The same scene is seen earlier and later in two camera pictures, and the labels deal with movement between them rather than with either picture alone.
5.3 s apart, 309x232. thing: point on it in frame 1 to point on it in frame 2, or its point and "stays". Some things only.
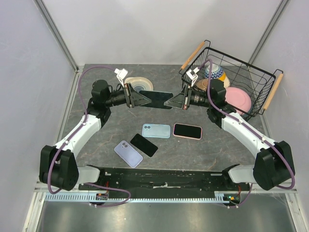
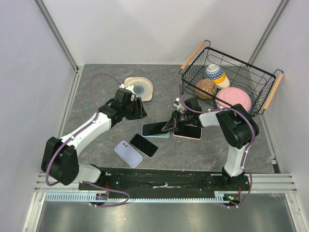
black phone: x=144 y=145 stays
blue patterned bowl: x=217 y=72 stays
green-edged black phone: x=158 y=98 to x=154 y=128
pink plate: x=238 y=98 stays
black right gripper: x=180 y=100 to x=171 y=123
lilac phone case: x=131 y=155 stays
